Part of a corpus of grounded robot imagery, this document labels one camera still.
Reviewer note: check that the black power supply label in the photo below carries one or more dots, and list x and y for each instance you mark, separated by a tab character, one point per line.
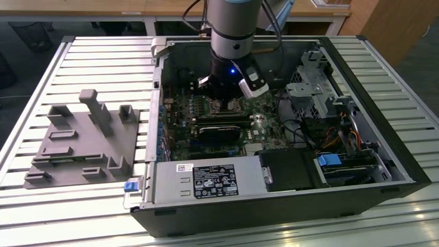
215	181

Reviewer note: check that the grey power supply unit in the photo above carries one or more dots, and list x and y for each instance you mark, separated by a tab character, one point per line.
171	185

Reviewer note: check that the small silver heat sink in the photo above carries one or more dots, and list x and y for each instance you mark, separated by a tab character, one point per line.
253	149

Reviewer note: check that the black mesh waste bin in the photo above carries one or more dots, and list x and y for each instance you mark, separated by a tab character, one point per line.
31	36

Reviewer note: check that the white barcode sticker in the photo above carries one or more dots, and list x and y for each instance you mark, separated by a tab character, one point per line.
184	167

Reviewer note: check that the black RAM stick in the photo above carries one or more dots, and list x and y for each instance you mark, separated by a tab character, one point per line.
223	118
223	123

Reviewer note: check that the blue case latch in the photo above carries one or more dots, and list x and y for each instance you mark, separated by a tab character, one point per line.
131	186

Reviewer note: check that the silver metal drive cage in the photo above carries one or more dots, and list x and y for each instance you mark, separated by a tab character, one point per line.
308	103

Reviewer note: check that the black open PC case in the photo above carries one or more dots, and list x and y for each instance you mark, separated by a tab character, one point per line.
240	218

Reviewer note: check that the wooden desk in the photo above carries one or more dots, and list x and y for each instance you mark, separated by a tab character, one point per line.
103	7

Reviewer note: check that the CPU socket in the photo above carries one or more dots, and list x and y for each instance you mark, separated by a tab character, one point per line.
216	109

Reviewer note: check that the black plastic air shroud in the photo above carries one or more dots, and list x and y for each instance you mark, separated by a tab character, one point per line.
288	169

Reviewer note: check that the small silver wrist camera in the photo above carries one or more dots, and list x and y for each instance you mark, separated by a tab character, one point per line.
203	83

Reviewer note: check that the wooden cabinet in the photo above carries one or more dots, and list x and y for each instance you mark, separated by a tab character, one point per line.
398	28

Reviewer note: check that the grey parts rack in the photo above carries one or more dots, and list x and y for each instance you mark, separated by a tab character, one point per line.
85	144

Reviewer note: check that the green motherboard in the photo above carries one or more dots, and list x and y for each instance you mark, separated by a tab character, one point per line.
267	128

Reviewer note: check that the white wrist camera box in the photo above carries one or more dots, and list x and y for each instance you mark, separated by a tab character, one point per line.
253	82

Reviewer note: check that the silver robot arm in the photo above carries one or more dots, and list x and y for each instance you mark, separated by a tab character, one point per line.
232	25

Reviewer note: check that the blue disk carrier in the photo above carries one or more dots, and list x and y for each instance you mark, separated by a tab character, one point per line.
328	160

